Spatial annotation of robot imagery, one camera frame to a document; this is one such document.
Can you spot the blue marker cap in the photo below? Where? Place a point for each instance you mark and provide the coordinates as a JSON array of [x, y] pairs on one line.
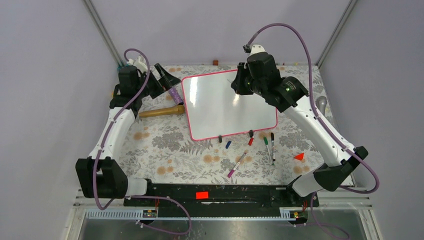
[[228, 144]]

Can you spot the red capped marker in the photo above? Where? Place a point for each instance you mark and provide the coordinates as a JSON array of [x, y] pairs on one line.
[[251, 141]]

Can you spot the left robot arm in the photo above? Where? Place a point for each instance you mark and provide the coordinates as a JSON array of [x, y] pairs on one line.
[[99, 174]]

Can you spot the floral patterned mat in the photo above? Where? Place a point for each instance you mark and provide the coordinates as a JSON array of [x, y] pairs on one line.
[[160, 148]]

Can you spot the black capped marker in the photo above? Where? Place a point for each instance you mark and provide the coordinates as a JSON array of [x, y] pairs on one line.
[[273, 147]]

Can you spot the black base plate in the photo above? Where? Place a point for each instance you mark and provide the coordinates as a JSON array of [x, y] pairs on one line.
[[225, 201]]

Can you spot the green capped marker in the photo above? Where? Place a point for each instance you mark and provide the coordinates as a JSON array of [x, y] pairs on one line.
[[268, 150]]

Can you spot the pink framed whiteboard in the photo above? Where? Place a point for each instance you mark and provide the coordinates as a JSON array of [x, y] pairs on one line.
[[213, 109]]

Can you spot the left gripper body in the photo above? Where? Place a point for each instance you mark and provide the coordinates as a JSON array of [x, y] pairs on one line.
[[153, 87]]

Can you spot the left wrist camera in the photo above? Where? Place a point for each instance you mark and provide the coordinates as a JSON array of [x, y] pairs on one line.
[[139, 62]]

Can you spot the gold microphone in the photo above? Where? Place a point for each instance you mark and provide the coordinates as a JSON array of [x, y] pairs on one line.
[[175, 110]]

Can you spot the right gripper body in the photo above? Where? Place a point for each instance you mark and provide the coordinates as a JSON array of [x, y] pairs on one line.
[[245, 80]]

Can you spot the red cone piece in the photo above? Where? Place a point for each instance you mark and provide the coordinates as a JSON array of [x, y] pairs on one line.
[[299, 157]]

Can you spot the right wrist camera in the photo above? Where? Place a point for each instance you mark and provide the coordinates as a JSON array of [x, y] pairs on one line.
[[253, 49]]

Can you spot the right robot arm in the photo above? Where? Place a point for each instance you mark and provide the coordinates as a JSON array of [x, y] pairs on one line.
[[259, 75]]

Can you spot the red tape label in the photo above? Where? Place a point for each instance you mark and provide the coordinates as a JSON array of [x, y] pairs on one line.
[[201, 195]]

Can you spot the magenta capped marker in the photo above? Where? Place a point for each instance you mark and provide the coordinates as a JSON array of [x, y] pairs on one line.
[[237, 165]]

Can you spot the silver grey microphone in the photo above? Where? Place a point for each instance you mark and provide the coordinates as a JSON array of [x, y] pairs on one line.
[[321, 104]]

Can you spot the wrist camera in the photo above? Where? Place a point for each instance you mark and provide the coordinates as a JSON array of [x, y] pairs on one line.
[[253, 49], [139, 62]]

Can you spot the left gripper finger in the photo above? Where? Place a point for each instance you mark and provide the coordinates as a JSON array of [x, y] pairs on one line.
[[164, 75], [168, 84]]

